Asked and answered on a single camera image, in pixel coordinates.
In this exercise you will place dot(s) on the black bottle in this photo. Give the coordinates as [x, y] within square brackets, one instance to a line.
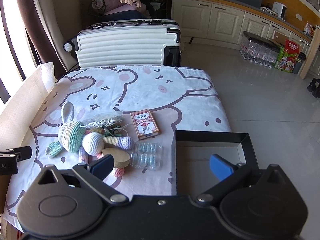
[299, 63]

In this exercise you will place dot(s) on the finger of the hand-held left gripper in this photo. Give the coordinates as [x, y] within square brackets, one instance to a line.
[23, 152]

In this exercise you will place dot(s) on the round wooden disc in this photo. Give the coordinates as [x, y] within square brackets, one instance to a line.
[121, 156]

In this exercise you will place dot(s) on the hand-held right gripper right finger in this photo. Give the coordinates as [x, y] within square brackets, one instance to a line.
[221, 167]

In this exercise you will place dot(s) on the red green snack carton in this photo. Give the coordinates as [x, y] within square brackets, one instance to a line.
[290, 57]

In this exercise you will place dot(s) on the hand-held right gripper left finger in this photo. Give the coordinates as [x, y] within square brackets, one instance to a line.
[102, 166]

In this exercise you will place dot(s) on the black object on floor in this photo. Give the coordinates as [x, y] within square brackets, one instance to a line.
[314, 87]

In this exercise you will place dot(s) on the cream ribbed suitcase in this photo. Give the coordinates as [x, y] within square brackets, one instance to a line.
[125, 47]

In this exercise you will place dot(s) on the white kettle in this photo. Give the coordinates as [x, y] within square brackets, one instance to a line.
[279, 9]

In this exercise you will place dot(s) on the clear bag of rubber bands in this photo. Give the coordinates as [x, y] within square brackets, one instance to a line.
[103, 120]

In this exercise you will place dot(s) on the brown cardboard box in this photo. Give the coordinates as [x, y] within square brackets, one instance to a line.
[278, 37]

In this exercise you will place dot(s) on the cartoon printed bed sheet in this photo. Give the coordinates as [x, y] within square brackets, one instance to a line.
[150, 90]

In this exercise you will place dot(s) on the pack of water bottles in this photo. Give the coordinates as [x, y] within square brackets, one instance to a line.
[258, 51]

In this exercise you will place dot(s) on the pink cloth bundle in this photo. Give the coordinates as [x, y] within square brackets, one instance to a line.
[112, 2]

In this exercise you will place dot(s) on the black fan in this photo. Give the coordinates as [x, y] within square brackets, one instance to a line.
[155, 0]

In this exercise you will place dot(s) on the brown curtain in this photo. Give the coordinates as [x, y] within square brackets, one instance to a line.
[32, 25]

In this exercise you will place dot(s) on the red playing card box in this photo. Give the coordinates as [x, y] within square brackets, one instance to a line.
[144, 124]

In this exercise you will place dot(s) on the clear plastic nail case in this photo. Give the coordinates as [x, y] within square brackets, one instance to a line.
[146, 155]

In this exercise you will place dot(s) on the pastel crochet bunny toy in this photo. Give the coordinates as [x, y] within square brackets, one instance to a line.
[75, 136]

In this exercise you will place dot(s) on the black cardboard box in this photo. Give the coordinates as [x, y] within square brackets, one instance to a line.
[212, 150]

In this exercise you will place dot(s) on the cream cabinet row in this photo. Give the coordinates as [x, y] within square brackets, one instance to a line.
[225, 20]

